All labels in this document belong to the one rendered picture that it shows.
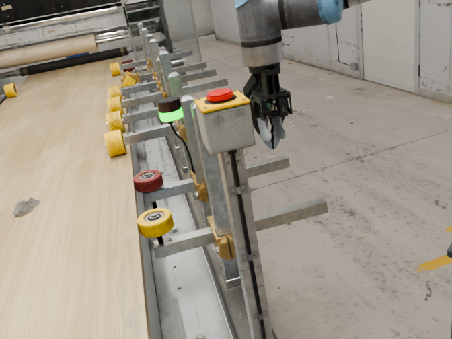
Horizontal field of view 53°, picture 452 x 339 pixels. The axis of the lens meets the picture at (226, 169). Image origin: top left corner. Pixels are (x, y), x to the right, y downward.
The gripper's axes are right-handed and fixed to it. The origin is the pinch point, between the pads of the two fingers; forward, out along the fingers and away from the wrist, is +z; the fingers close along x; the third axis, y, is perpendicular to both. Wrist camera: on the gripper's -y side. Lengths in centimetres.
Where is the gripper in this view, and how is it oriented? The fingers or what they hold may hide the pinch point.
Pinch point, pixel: (271, 143)
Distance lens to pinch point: 111.9
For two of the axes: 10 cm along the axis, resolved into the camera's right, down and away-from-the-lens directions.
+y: 2.6, 3.5, -9.0
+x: 9.5, -2.5, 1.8
